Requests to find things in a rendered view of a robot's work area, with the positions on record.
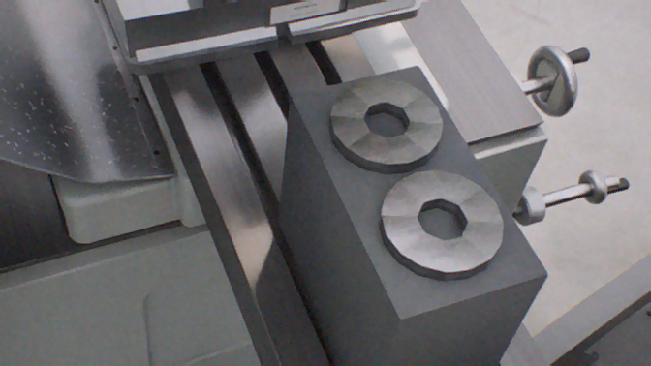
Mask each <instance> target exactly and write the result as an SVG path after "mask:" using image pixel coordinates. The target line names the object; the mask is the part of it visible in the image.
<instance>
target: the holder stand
mask: <svg viewBox="0 0 651 366"><path fill-rule="evenodd" d="M279 223H280V226H281V228H282V230H283V232H284V234H285V239H286V241H287V243H288V245H289V248H290V250H291V251H292V254H293V256H294V260H295V262H296V264H297V267H298V269H299V271H300V274H301V276H302V278H303V280H304V283H305V285H306V286H307V288H308V290H309V292H310V295H311V299H312V302H313V304H314V306H315V309H316V311H317V313H318V316H319V318H320V320H321V322H322V325H323V327H324V329H325V333H326V335H327V338H328V340H329V341H330V344H331V346H332V348H333V351H334V353H335V355H336V357H337V360H338V362H339V364H340V366H498V364H499V362H500V361H501V359H502V357H503V355H504V354H505V352H506V350H507V348H508V347H509V345H510V343H511V341H512V339H513V337H514V335H515V334H516V333H515V332H516V330H517V328H518V327H519V326H520V324H521V322H522V321H523V319H524V317H525V315H526V314H527V312H528V310H529V308H530V307H531V305H532V303H533V301H534V300H535V298H536V296H537V294H538V293H539V292H540V290H541V288H542V287H543V284H544V282H545V281H546V279H547V277H548V274H547V271H546V269H545V267H544V266H543V263H542V262H541V260H540V259H538V257H537V255H536V254H535V252H534V250H533V249H532V247H531V245H530V244H529V242H528V240H527V239H526V237H525V236H524V234H523V232H522V231H521V229H520V227H519V226H518V224H517V222H516V221H515V219H514V217H513V216H512V214H511V212H510V210H509V209H508V208H507V206H506V205H505V204H504V202H503V201H502V199H501V197H500V196H499V194H498V193H497V191H496V189H495V188H494V186H493V184H492V183H491V181H490V179H489V178H488V176H487V175H486V173H485V171H484V170H483V168H482V166H481V165H480V163H479V162H478V160H477V158H476V157H475V155H474V154H473V152H472V150H471V149H470V147H469V145H468V144H467V142H466V140H465V139H464V137H463V136H462V135H461V133H459V131H458V129H457V128H456V126H455V124H454V123H453V121H452V119H451V118H450V115H449V114H448V112H447V111H446V109H445V107H444V106H443V104H442V102H441V100H440V98H439V97H438V95H437V94H436V92H435V90H434V89H433V87H432V85H431V84H430V82H429V80H428V79H427V77H426V75H425V74H424V72H423V71H422V69H421V67H420V66H419V65H414V66H411V67H409V68H407V69H402V70H398V71H394V72H389V73H385V74H381V75H376V76H370V77H366V78H362V79H357V80H353V81H344V82H340V83H337V84H332V85H329V86H324V87H320V88H316V89H311V90H308V91H304V92H299V93H295V94H292V95H291V97H290V105H289V114H288V124H287V134H286V154H285V164H284V172H283V183H282V193H281V202H280V212H279Z"/></svg>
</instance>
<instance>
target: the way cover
mask: <svg viewBox="0 0 651 366"><path fill-rule="evenodd" d="M12 1H13V2H14V3H15V4H16V6H13V5H12V4H13V2H12ZM28 1H30V2H28ZM43 1H44V0H17V1H15V0H0V121H1V122H0V136H3V137H0V161H5V162H8V163H12V164H15V165H19V166H22V167H26V168H32V169H35V170H38V171H41V172H45V173H48V174H52V175H55V176H59V177H62V178H65V179H69V180H73V181H76V182H80V183H89V184H96V183H108V182H119V181H130V180H141V179H151V178H163V177H174V176H175V173H174V171H173V168H172V165H171V162H170V159H169V157H168V154H167V152H166V149H165V146H164V144H163V142H162V140H161V138H160V134H159V132H158V129H157V126H156V124H155V122H154V120H153V117H152V114H151V112H150V109H149V107H148V104H147V101H146V100H145V97H144V94H143V92H142V89H141V87H140V82H139V80H138V79H137V77H136V75H134V74H132V73H131V72H130V70H129V68H128V65H127V63H126V60H125V57H124V54H123V52H122V49H121V46H119V43H118V41H117V39H116V37H115V36H116V35H115V32H114V30H113V27H112V24H111V21H109V17H108V14H107V11H106V9H105V6H104V3H103V0H86V1H85V0H60V1H59V0H45V1H44V2H43ZM95 3H97V6H96V5H95ZM67 6H68V7H70V8H68V7H67ZM75 6H76V7H75ZM92 6H93V7H92ZM99 6H100V8H101V10H100V9H99ZM28 7H29V9H28ZM37 7H38V9H39V10H38V9H37ZM90 7H92V8H90ZM7 10H8V11H9V12H7ZM59 11H61V13H60V12H59ZM64 11H65V14H64ZM101 11H103V12H104V14H102V13H101ZM36 12H39V13H36ZM49 12H50V13H49ZM90 13H95V14H90ZM65 15H67V18H66V17H65ZM3 16H4V17H3ZM91 17H92V18H95V19H92V18H91ZM60 19H61V21H60ZM91 21H93V22H91ZM54 22H57V23H54ZM89 23H91V24H92V25H90V24H89ZM5 24H7V25H5ZM98 24H99V25H100V26H99V25H98ZM27 25H30V26H27ZM39 25H42V26H44V27H43V28H42V27H41V26H39ZM7 26H8V27H9V28H10V30H9V29H8V28H7ZM76 29H77V32H76ZM85 31H86V32H89V34H87V33H85ZM92 31H93V33H92ZM22 34H24V35H22ZM50 36H51V37H50ZM77 37H79V38H80V40H78V39H77ZM52 38H53V39H52ZM84 38H86V39H85V40H84ZM1 39H3V40H1ZM32 42H34V44H33V43H32ZM6 43H7V44H9V45H6ZM59 43H61V44H59ZM79 44H80V45H79ZM21 46H24V48H23V47H21ZM8 47H9V48H10V49H11V50H9V49H8ZM61 47H62V49H61ZM26 48H28V49H26ZM65 48H66V49H67V50H69V51H67V50H66V49H65ZM119 48H120V49H119ZM44 49H45V50H46V51H45V52H44ZM118 49H119V50H118ZM34 50H35V51H36V52H34ZM95 50H96V51H95ZM14 51H16V52H17V53H16V52H14ZM91 53H93V54H91ZM37 55H38V56H39V58H38V57H37ZM40 55H41V57H40ZM56 55H58V56H57V57H56ZM75 55H77V56H78V58H76V57H75ZM34 56H35V57H34ZM62 56H64V57H62ZM12 57H14V58H15V61H14V60H13V59H14V58H12ZM36 57H37V58H38V60H35V59H34V58H36ZM117 57H119V59H120V60H118V58H117ZM6 60H7V62H8V63H6ZM41 60H43V61H44V63H43V62H42V61H41ZM81 63H82V64H83V65H81ZM88 63H89V64H90V66H89V64H88ZM68 65H71V67H70V66H68ZM41 67H42V68H43V69H42V68H41ZM53 67H54V68H53ZM87 68H88V69H90V70H88V69H87ZM47 69H49V71H48V70H47ZM70 69H72V70H70ZM117 69H118V70H120V71H118V70H117ZM104 70H106V71H105V72H104ZM116 70H117V71H118V72H117V71H116ZM114 73H116V74H114ZM10 75H11V76H10ZM36 75H37V76H36ZM94 75H96V76H94ZM91 76H92V78H91ZM123 76H124V77H123ZM1 77H2V78H3V79H2V78H1ZM37 77H38V78H37ZM99 77H102V78H99ZM70 80H71V81H72V82H70ZM103 81H104V82H105V83H103V84H102V83H98V82H103ZM48 82H50V83H53V84H51V85H50V84H48ZM20 83H22V84H23V87H22V84H20ZM76 83H78V84H77V85H76ZM115 83H117V86H115ZM35 85H37V86H35ZM41 85H42V86H41ZM100 85H101V86H102V87H100ZM124 86H126V87H125V88H123V87H124ZM18 87H19V88H18ZM54 87H56V88H57V89H55V88H54ZM119 87H122V88H123V89H119ZM137 87H139V88H140V90H138V88H137ZM17 88H18V89H17ZM23 88H25V89H23ZM2 89H5V90H6V91H7V92H5V91H4V90H2ZM44 91H45V92H46V93H45V92H44ZM73 91H75V92H73ZM34 92H37V94H36V93H34ZM72 92H73V93H72ZM83 93H84V94H85V95H83ZM130 95H132V96H131V97H130V98H129V96H130ZM82 97H83V99H85V100H87V101H88V103H87V101H86V102H83V99H82ZM4 98H5V99H6V101H7V102H6V101H5V99H4ZM42 98H43V100H42ZM101 98H103V101H101ZM134 100H136V101H135V102H134ZM29 101H30V102H31V104H33V105H30V103H29ZM55 101H56V102H55ZM8 102H9V103H10V104H9V103H8ZM15 102H16V105H15ZM41 102H43V104H41ZM72 104H73V106H72ZM109 104H111V105H110V106H109ZM129 104H131V106H134V107H135V108H133V107H129ZM13 107H16V109H13ZM33 107H36V108H37V109H35V108H34V110H33ZM62 107H63V109H60V108H62ZM106 107H107V109H105V108H106ZM90 108H91V109H92V111H90ZM49 110H51V111H52V113H51V112H50V111H49ZM141 112H142V114H141ZM25 113H26V114H30V116H28V115H26V114H25ZM103 114H104V115H103ZM69 115H71V117H72V118H71V117H70V116H69ZM104 116H109V117H104ZM30 117H31V119H30ZM145 117H147V118H148V119H147V118H145ZM126 118H128V119H126ZM56 119H58V120H56ZM114 119H116V120H118V121H114ZM124 120H126V121H124ZM73 121H75V122H74V123H73V124H71V123H72V122H73ZM101 123H106V124H101ZM140 123H141V124H140ZM50 124H52V126H53V127H51V126H50ZM126 124H129V125H128V126H126ZM65 125H67V127H65ZM68 126H70V127H71V128H72V129H71V128H68ZM93 126H95V128H93ZM97 126H98V128H96V127H97ZM33 127H35V129H34V128H33ZM135 127H136V128H135ZM61 128H62V129H63V131H64V132H62V130H61ZM133 128H135V129H133ZM11 129H13V130H11ZM64 129H66V130H67V131H68V132H67V131H66V130H64ZM27 130H29V131H30V132H28V131H27ZM53 130H54V131H56V132H54V131H53ZM81 130H83V131H82V132H81ZM117 131H120V132H121V133H117ZM142 132H144V133H145V135H144V134H142ZM19 133H20V134H19ZM56 133H57V134H56ZM82 136H83V137H82ZM108 136H110V137H108ZM97 137H99V139H96V138H97ZM22 138H24V139H22ZM109 139H111V140H113V142H112V141H110V140H109ZM126 139H127V140H129V141H130V142H131V143H130V142H129V141H127V140H126ZM26 140H29V141H27V142H26ZM48 141H49V142H50V143H48ZM77 141H78V142H77ZM98 141H99V142H100V144H99V142H98ZM134 142H135V143H136V144H134ZM151 142H152V144H151ZM8 143H9V144H8ZM65 143H66V144H67V145H68V146H67V145H66V144H65ZM16 144H17V145H18V146H16ZM52 144H54V145H56V147H55V146H53V145H52ZM86 145H87V146H86ZM158 146H159V148H161V150H159V148H158ZM14 148H15V149H16V151H15V150H14ZM53 148H54V149H55V151H54V150H53ZM127 149H130V150H127ZM41 151H42V152H43V153H44V155H43V154H42V152H41ZM18 152H21V153H20V154H18ZM33 153H35V154H37V153H39V154H40V155H38V154H37V156H34V154H33ZM134 154H137V155H134ZM141 154H143V155H148V156H145V157H144V156H142V155H141ZM90 155H92V157H93V158H91V157H90ZM44 156H45V159H44ZM97 156H98V158H96V157H97ZM119 156H120V158H118V157H119ZM49 157H52V159H50V158H49ZM114 157H115V159H113V158H114ZM117 158H118V159H119V161H117ZM109 160H111V163H109ZM76 161H77V163H76ZM59 162H60V163H61V164H60V163H59ZM149 163H151V164H153V165H155V166H157V167H154V168H152V165H151V164H149ZM133 165H134V166H133ZM131 166H132V167H131ZM107 168H108V170H107Z"/></svg>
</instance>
